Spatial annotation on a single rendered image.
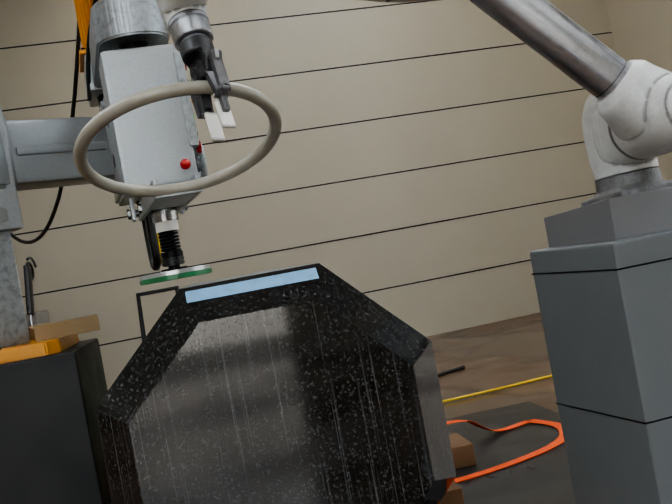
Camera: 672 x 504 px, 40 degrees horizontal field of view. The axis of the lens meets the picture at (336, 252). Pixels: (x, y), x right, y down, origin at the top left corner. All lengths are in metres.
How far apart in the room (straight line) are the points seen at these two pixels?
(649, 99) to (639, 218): 0.28
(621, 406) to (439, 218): 6.23
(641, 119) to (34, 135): 2.01
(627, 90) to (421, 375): 0.84
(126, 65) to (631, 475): 1.77
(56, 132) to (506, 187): 5.89
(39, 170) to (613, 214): 1.92
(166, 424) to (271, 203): 5.77
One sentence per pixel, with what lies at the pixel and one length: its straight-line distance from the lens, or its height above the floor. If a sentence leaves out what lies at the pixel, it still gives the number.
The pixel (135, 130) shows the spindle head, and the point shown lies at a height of 1.35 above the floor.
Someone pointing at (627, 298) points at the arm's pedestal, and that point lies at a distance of 2.09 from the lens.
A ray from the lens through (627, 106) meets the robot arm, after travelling 2.09.
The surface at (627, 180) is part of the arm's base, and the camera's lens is 2.27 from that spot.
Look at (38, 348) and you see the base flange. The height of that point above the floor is 0.77.
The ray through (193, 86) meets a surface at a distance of 1.98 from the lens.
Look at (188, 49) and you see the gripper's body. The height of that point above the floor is 1.37.
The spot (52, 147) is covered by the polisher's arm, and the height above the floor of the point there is 1.41.
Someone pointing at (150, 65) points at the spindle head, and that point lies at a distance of 2.80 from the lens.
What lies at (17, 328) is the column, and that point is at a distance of 3.13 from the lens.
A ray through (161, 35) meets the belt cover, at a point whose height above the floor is 1.62.
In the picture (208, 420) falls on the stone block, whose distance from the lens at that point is 2.22.
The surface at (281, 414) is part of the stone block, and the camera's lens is 2.23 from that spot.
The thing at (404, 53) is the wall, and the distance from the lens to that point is 8.45.
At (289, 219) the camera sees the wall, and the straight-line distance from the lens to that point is 7.91.
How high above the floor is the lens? 0.89
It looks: level
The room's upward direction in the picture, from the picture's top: 10 degrees counter-clockwise
